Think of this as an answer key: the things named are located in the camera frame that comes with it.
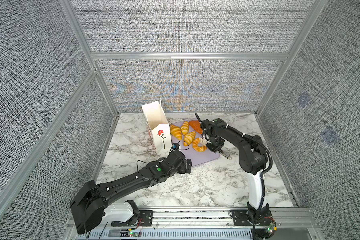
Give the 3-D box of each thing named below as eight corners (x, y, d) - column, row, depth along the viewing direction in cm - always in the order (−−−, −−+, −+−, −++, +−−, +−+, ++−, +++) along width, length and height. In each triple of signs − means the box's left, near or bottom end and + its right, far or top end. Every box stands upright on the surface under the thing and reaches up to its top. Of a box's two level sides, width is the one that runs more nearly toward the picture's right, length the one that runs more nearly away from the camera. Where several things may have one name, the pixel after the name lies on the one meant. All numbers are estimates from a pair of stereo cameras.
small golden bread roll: (181, 135, 107) (181, 133, 105) (181, 123, 115) (181, 121, 113) (189, 135, 108) (189, 133, 105) (188, 123, 115) (189, 121, 113)
